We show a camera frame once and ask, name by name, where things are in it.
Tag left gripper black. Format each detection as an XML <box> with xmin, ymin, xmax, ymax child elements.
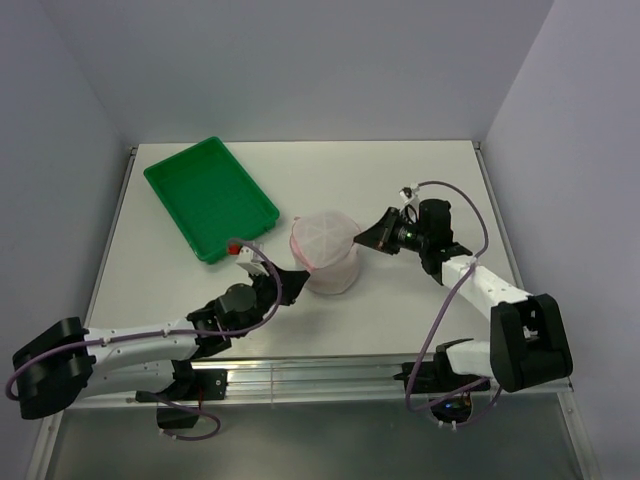
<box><xmin>235</xmin><ymin>261</ymin><xmax>309</xmax><ymax>337</ymax></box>

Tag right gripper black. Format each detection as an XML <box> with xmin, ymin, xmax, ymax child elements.
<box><xmin>355</xmin><ymin>206</ymin><xmax>430</xmax><ymax>254</ymax></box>

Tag white mesh laundry bag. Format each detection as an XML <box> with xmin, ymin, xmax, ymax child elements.
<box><xmin>289</xmin><ymin>210</ymin><xmax>361</xmax><ymax>295</ymax></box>

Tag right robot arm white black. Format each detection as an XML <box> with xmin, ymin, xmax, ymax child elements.
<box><xmin>354</xmin><ymin>199</ymin><xmax>573</xmax><ymax>393</ymax></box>

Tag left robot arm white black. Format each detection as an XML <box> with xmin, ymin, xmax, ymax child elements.
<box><xmin>5</xmin><ymin>269</ymin><xmax>310</xmax><ymax>420</ymax></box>

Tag green plastic tray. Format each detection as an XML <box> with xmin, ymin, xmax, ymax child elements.
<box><xmin>143</xmin><ymin>137</ymin><xmax>280</xmax><ymax>264</ymax></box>

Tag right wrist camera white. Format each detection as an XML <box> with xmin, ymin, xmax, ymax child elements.
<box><xmin>399</xmin><ymin>183</ymin><xmax>420</xmax><ymax>211</ymax></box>

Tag aluminium front rail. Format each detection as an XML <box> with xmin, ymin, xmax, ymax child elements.
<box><xmin>64</xmin><ymin>355</ymin><xmax>574</xmax><ymax>409</ymax></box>

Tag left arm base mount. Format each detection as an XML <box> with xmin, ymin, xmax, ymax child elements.
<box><xmin>135</xmin><ymin>365</ymin><xmax>228</xmax><ymax>441</ymax></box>

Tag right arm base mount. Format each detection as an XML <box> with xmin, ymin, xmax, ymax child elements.
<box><xmin>412</xmin><ymin>360</ymin><xmax>490</xmax><ymax>424</ymax></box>

